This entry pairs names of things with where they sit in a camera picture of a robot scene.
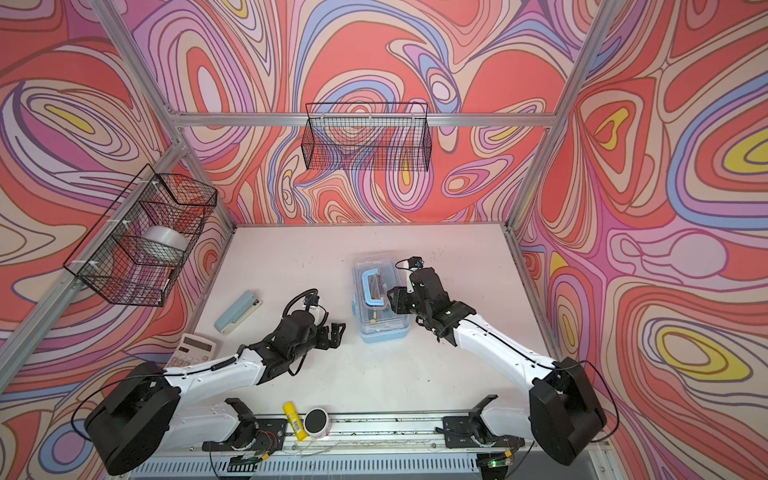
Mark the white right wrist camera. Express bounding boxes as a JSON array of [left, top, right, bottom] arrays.
[[407, 256, 424, 270]]

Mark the aluminium mounting rail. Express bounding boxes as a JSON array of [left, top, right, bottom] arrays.
[[126, 412, 626, 479]]

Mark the black wire basket back wall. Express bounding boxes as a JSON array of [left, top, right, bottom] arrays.
[[301, 101, 432, 173]]

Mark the grey duct tape roll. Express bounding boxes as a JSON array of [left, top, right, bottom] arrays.
[[141, 225, 189, 254]]

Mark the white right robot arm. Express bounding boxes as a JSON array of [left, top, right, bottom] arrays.
[[387, 267, 607, 466]]

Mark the black wire basket wall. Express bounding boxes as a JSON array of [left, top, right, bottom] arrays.
[[63, 165, 218, 307], [301, 101, 432, 173]]

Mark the black wire basket left wall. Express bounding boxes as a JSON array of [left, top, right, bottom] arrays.
[[63, 165, 218, 307]]

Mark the black white tape roll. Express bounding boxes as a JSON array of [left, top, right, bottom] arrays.
[[303, 407, 330, 439]]

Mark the white calculator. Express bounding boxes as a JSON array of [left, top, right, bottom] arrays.
[[165, 333, 218, 369]]

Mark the light blue stapler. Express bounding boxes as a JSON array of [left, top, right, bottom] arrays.
[[214, 290, 263, 335]]

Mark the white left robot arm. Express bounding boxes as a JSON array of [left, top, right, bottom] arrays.
[[84, 310, 346, 476]]

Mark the yellow glue stick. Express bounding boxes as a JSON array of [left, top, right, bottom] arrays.
[[282, 401, 309, 442]]

